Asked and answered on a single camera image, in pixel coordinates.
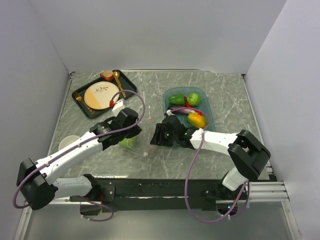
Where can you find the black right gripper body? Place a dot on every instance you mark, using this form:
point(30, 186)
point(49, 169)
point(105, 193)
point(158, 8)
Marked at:
point(168, 138)

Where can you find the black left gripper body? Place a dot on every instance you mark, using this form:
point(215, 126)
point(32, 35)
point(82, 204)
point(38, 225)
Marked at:
point(130, 132)

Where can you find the clear zip top bag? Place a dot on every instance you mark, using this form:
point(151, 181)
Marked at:
point(143, 147)

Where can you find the yellow green mango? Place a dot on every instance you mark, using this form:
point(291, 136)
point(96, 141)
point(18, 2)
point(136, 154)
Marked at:
point(197, 120)

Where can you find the large green cabbage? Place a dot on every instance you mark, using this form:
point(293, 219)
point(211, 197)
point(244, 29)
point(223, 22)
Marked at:
point(128, 143)

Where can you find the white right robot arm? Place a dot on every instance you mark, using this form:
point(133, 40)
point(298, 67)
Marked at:
point(248, 154)

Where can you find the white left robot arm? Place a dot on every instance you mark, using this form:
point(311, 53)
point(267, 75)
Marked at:
point(41, 181)

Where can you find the purple eggplant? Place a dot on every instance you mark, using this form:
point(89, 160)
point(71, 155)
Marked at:
point(177, 109)

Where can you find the black serving tray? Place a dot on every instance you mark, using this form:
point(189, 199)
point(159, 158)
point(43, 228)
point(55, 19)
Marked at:
point(127, 84)

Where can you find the red chili pepper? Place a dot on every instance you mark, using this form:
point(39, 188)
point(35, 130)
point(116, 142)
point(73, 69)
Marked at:
point(186, 103)

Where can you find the green bell pepper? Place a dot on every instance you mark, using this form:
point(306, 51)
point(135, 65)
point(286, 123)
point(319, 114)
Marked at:
point(177, 99)

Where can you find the gold fork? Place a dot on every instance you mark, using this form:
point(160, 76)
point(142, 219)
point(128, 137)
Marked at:
point(80, 99)

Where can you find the cream orange plate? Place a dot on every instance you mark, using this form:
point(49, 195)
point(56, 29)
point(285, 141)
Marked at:
point(99, 95)

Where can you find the small green cabbage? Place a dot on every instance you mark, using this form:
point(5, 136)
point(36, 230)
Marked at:
point(194, 99)

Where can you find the teal plastic tray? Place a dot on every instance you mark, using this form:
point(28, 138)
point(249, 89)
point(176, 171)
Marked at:
point(203, 107)

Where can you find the gold spoon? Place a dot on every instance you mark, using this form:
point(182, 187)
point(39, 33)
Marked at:
point(116, 75)

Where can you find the orange ceramic cup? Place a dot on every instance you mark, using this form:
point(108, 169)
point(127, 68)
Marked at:
point(108, 75)

